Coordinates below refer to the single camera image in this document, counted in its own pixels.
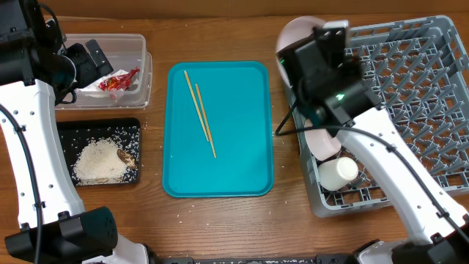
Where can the white napkin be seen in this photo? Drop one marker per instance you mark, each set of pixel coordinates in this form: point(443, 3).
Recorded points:
point(94, 90)

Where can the teal plastic tray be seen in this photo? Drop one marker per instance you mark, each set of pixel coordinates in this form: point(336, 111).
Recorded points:
point(236, 97)

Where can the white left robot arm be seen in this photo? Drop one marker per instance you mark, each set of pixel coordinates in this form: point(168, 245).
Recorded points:
point(37, 73)

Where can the grey dishwasher rack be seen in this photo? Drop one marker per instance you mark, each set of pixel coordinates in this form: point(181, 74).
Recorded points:
point(419, 69)

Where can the large white plate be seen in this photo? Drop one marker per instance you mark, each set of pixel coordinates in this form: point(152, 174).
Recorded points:
point(294, 31)

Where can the clear plastic bin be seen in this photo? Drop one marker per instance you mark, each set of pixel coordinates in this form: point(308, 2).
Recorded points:
point(124, 52)

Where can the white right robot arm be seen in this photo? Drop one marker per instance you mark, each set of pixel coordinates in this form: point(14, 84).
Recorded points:
point(330, 91)

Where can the brown food scrap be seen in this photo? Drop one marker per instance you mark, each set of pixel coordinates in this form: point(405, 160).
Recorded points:
point(127, 159)

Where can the white rice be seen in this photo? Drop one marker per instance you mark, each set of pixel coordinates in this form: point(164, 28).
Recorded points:
point(99, 163)

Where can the pink bowl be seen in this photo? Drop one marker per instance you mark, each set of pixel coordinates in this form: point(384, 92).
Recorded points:
point(321, 144)

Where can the black tray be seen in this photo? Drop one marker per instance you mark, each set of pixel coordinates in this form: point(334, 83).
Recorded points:
point(99, 124)

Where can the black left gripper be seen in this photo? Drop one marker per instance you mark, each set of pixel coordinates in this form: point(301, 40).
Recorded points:
point(90, 72)

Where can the white plastic cup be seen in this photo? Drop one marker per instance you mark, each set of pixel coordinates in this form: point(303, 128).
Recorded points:
point(337, 173)

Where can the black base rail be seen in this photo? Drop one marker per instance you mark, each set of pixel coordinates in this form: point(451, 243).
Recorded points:
point(318, 259)

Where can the red snack wrapper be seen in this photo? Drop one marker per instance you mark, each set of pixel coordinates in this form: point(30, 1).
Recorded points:
point(119, 82)

